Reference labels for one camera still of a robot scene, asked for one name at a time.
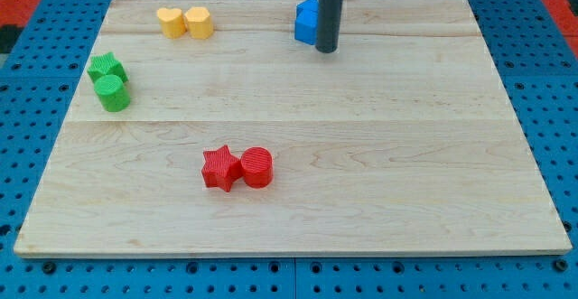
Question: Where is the light wooden board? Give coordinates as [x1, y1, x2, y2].
[14, 0, 572, 258]

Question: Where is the blue cube block front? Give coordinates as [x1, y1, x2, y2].
[294, 10, 318, 45]

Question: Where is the blue block rear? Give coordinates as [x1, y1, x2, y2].
[296, 0, 319, 16]

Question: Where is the green star block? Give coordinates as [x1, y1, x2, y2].
[87, 51, 128, 82]

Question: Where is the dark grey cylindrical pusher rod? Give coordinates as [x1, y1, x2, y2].
[315, 0, 343, 53]

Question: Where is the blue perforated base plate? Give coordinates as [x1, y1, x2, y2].
[1, 0, 577, 298]

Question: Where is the green cylinder block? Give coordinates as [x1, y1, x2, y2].
[94, 75, 131, 112]

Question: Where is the yellow heart block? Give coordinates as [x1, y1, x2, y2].
[156, 7, 187, 39]

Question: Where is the yellow hexagon block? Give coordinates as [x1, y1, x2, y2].
[184, 6, 214, 40]

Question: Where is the red star block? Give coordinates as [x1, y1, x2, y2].
[201, 145, 243, 192]

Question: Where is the red cylinder block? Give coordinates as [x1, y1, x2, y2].
[240, 147, 273, 188]

